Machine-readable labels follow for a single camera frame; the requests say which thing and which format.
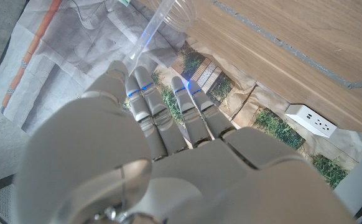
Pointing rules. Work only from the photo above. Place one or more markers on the green floral tissue box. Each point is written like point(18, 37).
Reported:
point(124, 2)

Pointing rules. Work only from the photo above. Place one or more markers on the clear glass beaker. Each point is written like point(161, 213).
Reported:
point(181, 15)

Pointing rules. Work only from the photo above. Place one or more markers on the white power strip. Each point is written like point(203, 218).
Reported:
point(311, 120)

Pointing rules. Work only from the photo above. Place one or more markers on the clear plastic pipette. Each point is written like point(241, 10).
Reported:
point(150, 34)

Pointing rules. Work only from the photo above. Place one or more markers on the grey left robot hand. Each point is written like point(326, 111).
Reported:
point(137, 174)

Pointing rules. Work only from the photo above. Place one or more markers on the printed fabric backdrop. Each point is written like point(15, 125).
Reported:
point(75, 46)

